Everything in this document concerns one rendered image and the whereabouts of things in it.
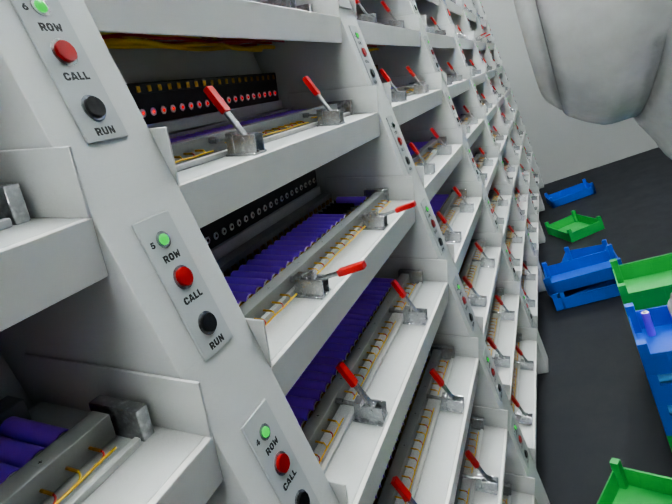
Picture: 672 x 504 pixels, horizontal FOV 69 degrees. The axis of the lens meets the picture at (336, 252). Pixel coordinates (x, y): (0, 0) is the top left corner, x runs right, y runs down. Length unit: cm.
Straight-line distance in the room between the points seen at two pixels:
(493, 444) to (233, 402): 83
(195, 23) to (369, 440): 53
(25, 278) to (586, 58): 34
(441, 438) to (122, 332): 64
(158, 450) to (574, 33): 38
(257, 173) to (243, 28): 21
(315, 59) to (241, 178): 54
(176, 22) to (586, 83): 42
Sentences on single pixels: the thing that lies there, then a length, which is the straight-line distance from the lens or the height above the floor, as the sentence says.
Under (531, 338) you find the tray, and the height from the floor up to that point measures 15.
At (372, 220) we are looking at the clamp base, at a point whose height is 91.
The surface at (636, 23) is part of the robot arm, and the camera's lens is 27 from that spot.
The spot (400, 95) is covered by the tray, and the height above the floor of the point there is 109.
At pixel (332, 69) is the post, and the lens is 101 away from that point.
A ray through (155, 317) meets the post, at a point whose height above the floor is 99.
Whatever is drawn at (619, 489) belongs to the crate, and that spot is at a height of 0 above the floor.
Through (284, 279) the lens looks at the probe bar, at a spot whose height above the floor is 93.
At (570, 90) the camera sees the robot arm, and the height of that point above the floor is 103.
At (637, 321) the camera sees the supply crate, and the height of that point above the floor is 36.
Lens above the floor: 105
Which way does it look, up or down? 11 degrees down
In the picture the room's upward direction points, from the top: 24 degrees counter-clockwise
